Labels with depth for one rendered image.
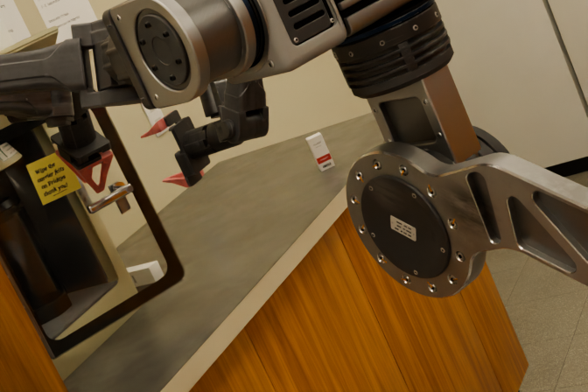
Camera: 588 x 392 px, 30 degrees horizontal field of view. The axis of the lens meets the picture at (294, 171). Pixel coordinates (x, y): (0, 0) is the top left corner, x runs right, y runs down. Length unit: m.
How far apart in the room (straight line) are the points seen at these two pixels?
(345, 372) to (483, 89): 2.68
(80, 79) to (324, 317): 1.06
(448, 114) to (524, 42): 3.40
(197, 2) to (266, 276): 0.99
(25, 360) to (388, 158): 0.83
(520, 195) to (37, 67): 0.59
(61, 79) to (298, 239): 0.94
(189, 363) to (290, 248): 0.42
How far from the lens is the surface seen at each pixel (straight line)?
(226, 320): 1.92
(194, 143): 2.08
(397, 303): 2.56
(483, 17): 4.71
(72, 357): 2.06
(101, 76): 1.32
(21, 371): 1.90
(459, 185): 1.22
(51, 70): 1.35
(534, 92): 4.76
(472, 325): 2.92
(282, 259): 2.11
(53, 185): 1.97
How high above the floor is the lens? 1.53
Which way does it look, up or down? 12 degrees down
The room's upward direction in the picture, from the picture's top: 24 degrees counter-clockwise
